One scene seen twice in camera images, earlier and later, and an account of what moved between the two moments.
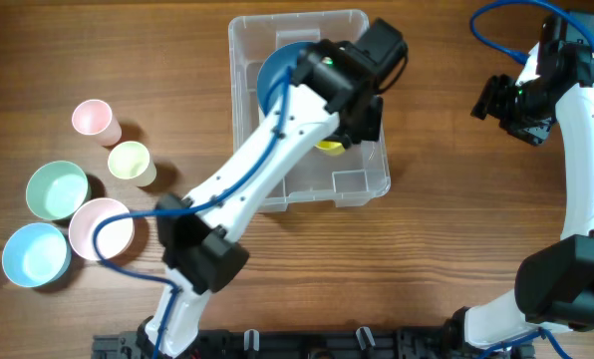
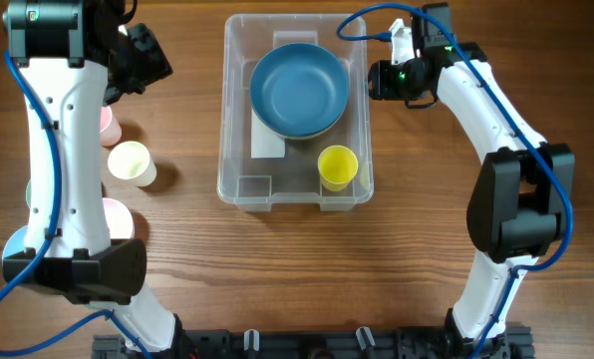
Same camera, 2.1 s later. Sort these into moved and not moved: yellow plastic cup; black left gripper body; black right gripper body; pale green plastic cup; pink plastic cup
Moved: yellow plastic cup; black right gripper body; black left gripper body
Not moved: pale green plastic cup; pink plastic cup
